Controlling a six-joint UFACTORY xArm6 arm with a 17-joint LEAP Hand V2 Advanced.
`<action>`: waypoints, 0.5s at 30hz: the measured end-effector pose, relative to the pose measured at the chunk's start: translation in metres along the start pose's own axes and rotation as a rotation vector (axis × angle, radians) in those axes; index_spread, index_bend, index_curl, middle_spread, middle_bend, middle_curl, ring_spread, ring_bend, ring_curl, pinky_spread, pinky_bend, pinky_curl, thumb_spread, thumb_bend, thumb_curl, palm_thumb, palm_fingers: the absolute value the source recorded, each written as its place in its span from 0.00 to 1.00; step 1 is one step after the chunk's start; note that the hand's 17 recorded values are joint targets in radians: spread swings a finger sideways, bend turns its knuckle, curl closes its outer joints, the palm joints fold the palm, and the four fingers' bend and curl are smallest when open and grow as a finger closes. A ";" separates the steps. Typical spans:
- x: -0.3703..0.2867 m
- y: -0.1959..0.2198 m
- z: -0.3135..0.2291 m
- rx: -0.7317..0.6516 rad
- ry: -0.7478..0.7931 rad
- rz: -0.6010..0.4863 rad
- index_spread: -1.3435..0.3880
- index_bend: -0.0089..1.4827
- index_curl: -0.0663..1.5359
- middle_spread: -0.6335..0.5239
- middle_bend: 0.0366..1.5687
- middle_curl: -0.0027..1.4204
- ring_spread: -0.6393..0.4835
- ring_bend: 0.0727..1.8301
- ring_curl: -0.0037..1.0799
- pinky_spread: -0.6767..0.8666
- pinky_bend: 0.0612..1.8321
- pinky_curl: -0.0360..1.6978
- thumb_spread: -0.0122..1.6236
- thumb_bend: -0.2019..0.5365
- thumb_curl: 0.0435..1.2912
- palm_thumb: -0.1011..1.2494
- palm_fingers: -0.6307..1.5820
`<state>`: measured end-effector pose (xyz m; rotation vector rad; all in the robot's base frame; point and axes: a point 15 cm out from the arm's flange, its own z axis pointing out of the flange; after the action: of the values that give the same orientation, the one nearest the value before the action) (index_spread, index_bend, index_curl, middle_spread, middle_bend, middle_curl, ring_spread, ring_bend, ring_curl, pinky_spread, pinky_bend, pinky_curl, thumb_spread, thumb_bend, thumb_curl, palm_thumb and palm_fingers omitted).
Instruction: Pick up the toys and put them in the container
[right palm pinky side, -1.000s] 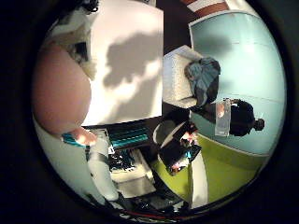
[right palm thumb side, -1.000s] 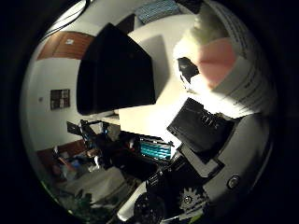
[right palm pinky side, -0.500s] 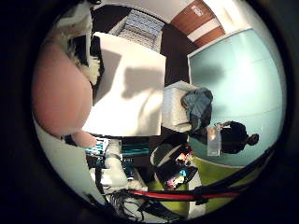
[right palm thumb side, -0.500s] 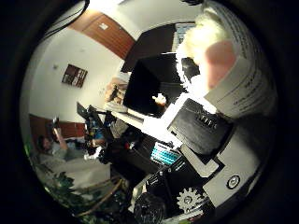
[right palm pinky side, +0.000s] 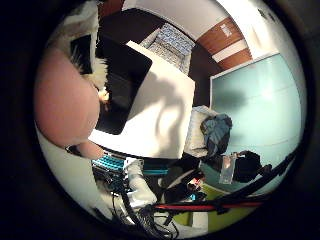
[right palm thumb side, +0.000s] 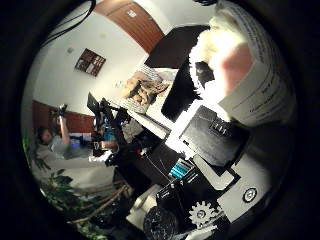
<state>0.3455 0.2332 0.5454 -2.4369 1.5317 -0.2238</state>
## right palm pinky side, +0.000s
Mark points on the white and pink plush toy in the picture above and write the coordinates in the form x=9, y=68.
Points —
x=66, y=100

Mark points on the black container bin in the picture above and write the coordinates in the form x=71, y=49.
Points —
x=126, y=76

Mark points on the teal striped rack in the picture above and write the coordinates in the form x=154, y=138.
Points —
x=110, y=163

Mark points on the brown wooden door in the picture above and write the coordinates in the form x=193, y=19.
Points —
x=216, y=36

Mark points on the white chair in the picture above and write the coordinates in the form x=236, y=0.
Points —
x=195, y=133

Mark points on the blue jacket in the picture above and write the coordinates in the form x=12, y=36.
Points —
x=216, y=133

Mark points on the black open case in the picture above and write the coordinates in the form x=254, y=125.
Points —
x=180, y=191

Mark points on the clear plastic sheet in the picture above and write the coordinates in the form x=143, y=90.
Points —
x=228, y=170

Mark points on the teal glass board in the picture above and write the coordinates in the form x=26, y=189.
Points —
x=263, y=100

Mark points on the red bar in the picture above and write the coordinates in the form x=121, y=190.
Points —
x=200, y=207

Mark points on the black boom pole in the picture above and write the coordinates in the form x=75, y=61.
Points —
x=266, y=180

